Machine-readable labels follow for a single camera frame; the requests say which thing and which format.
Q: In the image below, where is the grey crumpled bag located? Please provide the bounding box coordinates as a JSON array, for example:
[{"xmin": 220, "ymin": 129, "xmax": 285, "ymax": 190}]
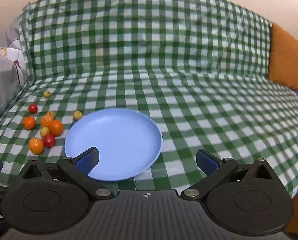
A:
[{"xmin": 0, "ymin": 48, "xmax": 24, "ymax": 117}]

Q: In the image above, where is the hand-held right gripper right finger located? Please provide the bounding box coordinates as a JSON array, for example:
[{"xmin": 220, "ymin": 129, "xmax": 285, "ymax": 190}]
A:
[{"xmin": 180, "ymin": 149, "xmax": 277, "ymax": 201}]

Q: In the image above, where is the brown cardboard box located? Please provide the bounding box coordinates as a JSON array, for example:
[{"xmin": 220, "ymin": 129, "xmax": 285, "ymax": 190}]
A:
[{"xmin": 268, "ymin": 22, "xmax": 298, "ymax": 93}]

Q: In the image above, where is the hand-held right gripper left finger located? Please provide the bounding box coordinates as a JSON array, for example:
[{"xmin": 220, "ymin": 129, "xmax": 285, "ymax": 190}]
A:
[{"xmin": 15, "ymin": 147, "xmax": 115, "ymax": 201}]

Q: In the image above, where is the white printed cloth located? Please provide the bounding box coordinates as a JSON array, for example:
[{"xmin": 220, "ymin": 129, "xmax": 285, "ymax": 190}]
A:
[{"xmin": 5, "ymin": 17, "xmax": 24, "ymax": 68}]

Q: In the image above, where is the blue plate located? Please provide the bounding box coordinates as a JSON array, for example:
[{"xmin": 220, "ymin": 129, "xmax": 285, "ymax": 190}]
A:
[{"xmin": 64, "ymin": 108, "xmax": 163, "ymax": 182}]

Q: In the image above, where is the green checked tablecloth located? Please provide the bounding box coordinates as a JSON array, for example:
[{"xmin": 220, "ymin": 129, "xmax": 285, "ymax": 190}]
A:
[{"xmin": 0, "ymin": 0, "xmax": 298, "ymax": 198}]

